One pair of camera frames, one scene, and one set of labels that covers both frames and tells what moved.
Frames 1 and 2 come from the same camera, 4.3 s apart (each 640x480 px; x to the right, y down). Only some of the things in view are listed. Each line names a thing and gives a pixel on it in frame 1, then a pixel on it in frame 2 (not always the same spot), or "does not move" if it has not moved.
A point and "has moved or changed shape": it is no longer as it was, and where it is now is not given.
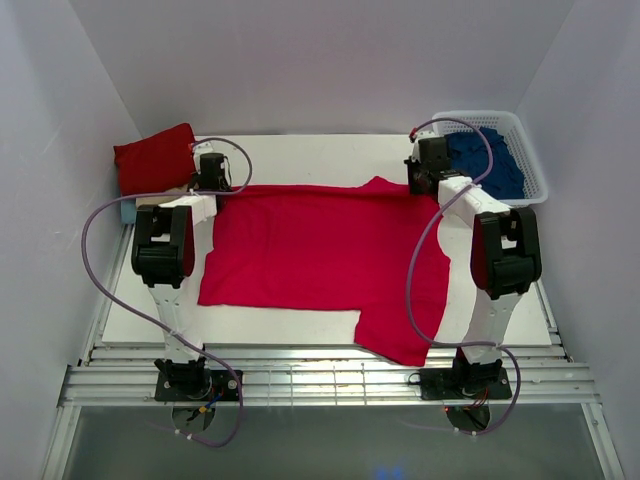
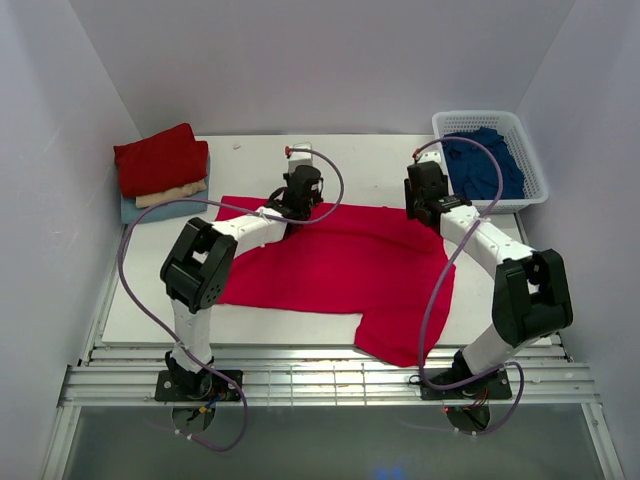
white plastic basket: (508, 125) does not move
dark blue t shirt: (469, 157) does not move
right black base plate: (464, 383) does not move
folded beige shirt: (157, 201) does not move
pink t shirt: (373, 248) has moved or changed shape
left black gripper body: (201, 181) → (279, 201)
